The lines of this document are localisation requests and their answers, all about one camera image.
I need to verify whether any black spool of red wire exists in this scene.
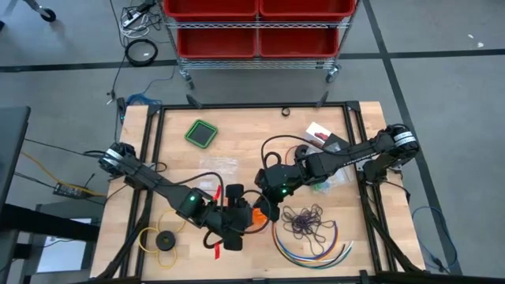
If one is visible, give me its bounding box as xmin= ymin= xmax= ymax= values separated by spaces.
xmin=284 ymin=144 xmax=312 ymax=165

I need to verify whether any orange rubber bands pile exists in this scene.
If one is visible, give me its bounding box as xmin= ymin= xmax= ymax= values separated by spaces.
xmin=251 ymin=207 xmax=268 ymax=226

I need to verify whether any black spool of yellow wire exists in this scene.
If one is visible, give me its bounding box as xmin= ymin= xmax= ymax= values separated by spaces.
xmin=137 ymin=207 xmax=187 ymax=271

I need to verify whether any clear plastic bags pile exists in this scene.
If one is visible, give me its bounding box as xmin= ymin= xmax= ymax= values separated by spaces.
xmin=198 ymin=156 xmax=240 ymax=194

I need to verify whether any black pad with green rim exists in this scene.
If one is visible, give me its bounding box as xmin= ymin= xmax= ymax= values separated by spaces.
xmin=184 ymin=119 xmax=219 ymax=150

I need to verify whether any black chair caster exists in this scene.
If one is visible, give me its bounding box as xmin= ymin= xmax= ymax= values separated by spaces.
xmin=22 ymin=0 xmax=58 ymax=23

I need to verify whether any chrome wire shelf cart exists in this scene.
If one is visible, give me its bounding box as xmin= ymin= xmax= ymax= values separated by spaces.
xmin=157 ymin=0 xmax=362 ymax=91

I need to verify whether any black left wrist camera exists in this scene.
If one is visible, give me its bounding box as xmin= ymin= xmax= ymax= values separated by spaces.
xmin=225 ymin=183 xmax=245 ymax=208

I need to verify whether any large black ring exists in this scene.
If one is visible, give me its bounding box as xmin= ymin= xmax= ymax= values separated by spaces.
xmin=125 ymin=38 xmax=159 ymax=67

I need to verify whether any thin black hanging cable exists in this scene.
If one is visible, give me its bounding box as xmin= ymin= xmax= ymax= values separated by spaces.
xmin=106 ymin=0 xmax=127 ymax=106

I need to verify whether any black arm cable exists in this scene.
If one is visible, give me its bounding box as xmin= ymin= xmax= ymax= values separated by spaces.
xmin=260 ymin=134 xmax=356 ymax=171
xmin=173 ymin=171 xmax=274 ymax=250

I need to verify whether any white cable coil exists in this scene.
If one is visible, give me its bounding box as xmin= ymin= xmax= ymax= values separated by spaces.
xmin=119 ymin=13 xmax=152 ymax=39

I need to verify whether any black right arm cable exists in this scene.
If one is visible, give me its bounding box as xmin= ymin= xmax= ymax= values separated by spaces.
xmin=260 ymin=134 xmax=356 ymax=171

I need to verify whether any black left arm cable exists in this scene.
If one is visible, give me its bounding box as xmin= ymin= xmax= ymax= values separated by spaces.
xmin=173 ymin=171 xmax=274 ymax=250

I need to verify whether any white cardboard box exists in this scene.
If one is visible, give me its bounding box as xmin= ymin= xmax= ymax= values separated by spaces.
xmin=306 ymin=121 xmax=333 ymax=145

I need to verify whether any blue cable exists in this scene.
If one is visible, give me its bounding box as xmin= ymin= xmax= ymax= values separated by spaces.
xmin=125 ymin=93 xmax=163 ymax=107
xmin=411 ymin=205 xmax=459 ymax=274

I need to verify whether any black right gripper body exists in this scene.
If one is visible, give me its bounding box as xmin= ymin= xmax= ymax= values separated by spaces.
xmin=254 ymin=162 xmax=307 ymax=203

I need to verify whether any yellow cable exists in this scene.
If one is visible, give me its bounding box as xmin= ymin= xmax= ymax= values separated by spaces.
xmin=21 ymin=151 xmax=107 ymax=197

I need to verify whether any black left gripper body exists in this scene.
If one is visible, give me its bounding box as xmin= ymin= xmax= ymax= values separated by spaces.
xmin=204 ymin=199 xmax=254 ymax=252

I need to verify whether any black desk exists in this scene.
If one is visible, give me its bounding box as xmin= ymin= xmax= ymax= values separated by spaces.
xmin=0 ymin=105 xmax=32 ymax=210

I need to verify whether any multicolour cable bundle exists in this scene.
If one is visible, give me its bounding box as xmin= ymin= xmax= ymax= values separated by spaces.
xmin=271 ymin=211 xmax=354 ymax=270

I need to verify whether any black low furniture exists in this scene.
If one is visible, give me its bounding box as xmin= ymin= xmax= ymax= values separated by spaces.
xmin=0 ymin=203 xmax=102 ymax=284

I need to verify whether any dark purple rubber bands pile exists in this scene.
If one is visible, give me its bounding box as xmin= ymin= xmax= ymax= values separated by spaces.
xmin=280 ymin=204 xmax=336 ymax=256

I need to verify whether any white power strip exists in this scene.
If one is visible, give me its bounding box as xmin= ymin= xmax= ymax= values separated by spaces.
xmin=121 ymin=11 xmax=144 ymax=28

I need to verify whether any red plastic bin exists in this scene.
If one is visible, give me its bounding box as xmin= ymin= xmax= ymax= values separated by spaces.
xmin=176 ymin=27 xmax=259 ymax=60
xmin=163 ymin=0 xmax=260 ymax=22
xmin=259 ymin=0 xmax=357 ymax=22
xmin=257 ymin=27 xmax=341 ymax=59

